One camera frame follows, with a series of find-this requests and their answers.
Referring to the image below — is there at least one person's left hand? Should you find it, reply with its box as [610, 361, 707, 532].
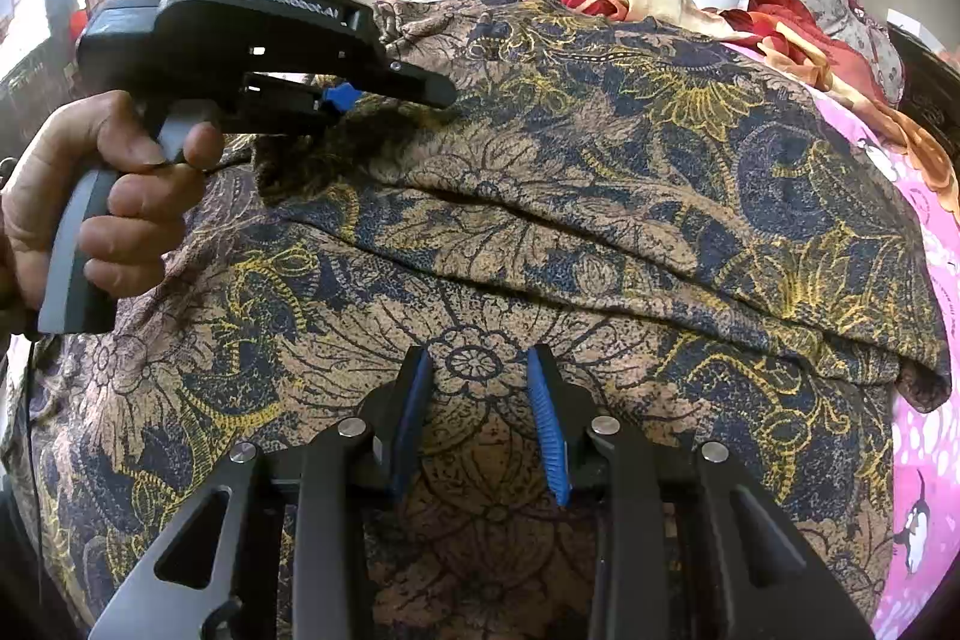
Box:
[0, 89, 227, 313]

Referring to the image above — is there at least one brown floral garment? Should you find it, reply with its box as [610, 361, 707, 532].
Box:
[0, 0, 953, 640]

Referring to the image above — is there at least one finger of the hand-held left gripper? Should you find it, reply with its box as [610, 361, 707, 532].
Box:
[241, 74, 359, 135]
[377, 59, 460, 110]

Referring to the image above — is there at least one pink penguin bed sheet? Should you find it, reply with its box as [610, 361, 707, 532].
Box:
[806, 77, 960, 640]

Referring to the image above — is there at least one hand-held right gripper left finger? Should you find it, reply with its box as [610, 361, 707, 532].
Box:
[88, 346, 436, 640]

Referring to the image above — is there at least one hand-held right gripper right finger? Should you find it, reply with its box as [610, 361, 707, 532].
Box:
[525, 346, 875, 640]

